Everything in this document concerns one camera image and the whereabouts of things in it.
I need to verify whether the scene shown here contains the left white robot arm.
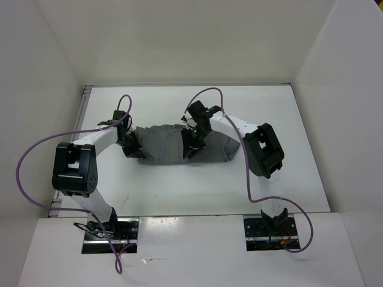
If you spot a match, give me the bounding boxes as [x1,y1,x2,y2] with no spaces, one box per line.
[52,110,142,239]

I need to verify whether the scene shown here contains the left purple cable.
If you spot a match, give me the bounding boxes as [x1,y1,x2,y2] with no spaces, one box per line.
[15,94,134,275]

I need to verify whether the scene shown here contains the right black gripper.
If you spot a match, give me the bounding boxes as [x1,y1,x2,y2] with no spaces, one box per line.
[181,124,211,158]

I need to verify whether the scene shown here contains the grey pleated skirt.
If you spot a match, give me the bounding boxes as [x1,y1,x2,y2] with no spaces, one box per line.
[135,124,240,166]

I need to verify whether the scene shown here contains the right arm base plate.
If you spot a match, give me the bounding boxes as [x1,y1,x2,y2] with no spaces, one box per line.
[243,208,300,252]

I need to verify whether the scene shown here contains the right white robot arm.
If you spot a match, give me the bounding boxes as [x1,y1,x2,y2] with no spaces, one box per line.
[181,100,288,235]

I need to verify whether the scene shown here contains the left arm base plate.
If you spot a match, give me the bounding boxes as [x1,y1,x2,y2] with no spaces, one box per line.
[74,218,139,254]

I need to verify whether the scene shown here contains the aluminium table edge rail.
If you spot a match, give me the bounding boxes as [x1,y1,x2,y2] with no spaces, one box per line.
[47,85,92,218]

